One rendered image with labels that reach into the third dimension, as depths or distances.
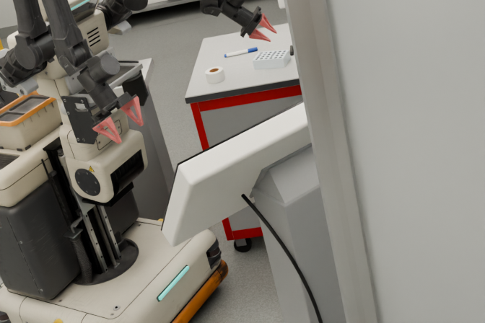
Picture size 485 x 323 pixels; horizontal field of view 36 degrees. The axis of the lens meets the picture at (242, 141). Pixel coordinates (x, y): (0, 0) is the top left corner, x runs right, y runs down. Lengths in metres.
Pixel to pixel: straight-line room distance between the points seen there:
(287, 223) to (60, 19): 0.82
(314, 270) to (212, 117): 1.31
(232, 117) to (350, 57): 2.02
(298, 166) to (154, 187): 1.79
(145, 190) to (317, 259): 1.78
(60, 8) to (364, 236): 1.26
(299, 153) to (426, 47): 0.78
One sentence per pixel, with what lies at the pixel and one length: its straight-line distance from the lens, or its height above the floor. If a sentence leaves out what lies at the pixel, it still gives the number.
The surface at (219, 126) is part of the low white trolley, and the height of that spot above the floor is 0.61.
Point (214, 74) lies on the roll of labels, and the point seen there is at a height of 0.80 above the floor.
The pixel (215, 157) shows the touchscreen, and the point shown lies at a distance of 1.34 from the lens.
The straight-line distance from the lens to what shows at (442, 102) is 0.81.
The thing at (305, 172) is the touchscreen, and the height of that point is 1.04.
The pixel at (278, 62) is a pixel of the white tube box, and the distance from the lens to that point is 2.80.
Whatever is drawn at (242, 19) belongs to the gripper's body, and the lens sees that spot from 2.45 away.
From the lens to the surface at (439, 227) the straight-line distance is 0.89.
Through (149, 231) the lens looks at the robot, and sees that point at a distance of 2.92.
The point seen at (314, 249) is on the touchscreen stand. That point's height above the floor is 0.89.
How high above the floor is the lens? 1.80
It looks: 27 degrees down
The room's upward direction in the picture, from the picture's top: 14 degrees counter-clockwise
